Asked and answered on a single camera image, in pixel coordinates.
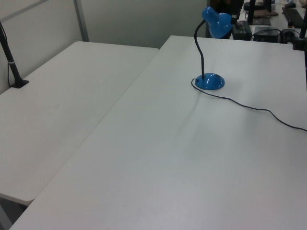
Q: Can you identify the dark robot gripper body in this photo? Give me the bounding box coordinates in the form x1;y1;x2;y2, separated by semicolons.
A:
230;0;245;16

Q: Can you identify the blue gooseneck desk lamp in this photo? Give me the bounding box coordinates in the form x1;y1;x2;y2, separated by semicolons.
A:
193;6;234;91

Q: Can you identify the black box with green label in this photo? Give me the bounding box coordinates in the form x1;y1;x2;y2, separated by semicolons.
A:
232;21;253;40

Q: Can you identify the black electronic device box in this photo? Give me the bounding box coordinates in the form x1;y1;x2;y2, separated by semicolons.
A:
251;26;281;44

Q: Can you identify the black clamped pole with strap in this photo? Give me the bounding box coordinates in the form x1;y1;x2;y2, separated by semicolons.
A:
291;13;307;51

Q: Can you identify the black lamp power cable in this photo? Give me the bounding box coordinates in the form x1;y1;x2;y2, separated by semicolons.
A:
190;78;307;132

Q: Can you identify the black camera pole with clamp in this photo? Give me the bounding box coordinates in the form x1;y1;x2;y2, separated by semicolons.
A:
0;21;30;89

